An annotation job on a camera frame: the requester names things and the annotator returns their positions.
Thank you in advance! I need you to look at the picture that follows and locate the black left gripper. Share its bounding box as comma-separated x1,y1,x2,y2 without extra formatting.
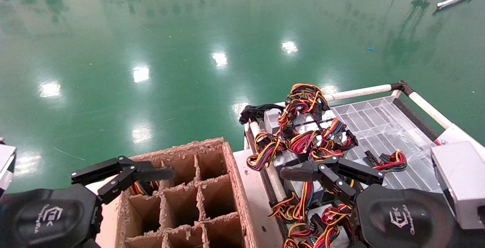
0,184,103,248

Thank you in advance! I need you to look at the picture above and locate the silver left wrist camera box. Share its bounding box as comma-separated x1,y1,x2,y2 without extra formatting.
0,139,17,197

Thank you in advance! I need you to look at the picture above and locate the black cable bundle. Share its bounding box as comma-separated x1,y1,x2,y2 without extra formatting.
239,103,285,126

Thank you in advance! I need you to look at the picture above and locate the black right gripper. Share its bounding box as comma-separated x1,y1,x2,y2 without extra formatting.
356,184,461,248

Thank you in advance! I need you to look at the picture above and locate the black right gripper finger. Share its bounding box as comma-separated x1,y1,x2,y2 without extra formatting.
280,156,384,204

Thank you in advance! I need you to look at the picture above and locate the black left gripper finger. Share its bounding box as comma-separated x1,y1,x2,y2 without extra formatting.
70,156,176,204

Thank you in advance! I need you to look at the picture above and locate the brown cardboard divider box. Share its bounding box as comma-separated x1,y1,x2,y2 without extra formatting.
114,137,259,248

